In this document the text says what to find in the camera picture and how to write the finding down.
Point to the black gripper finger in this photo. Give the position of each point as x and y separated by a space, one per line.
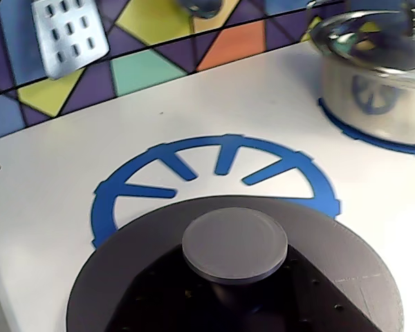
314 304
159 304

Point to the dark gray pot lid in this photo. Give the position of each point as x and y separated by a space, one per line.
235 242

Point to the shiny steel pot lid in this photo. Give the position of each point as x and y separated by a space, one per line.
366 45

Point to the blue toy play kitchen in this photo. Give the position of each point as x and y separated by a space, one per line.
228 103

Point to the silver slotted toy spatula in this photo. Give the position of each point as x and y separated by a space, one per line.
69 38

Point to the silver toy ladle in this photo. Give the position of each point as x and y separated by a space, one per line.
202 7

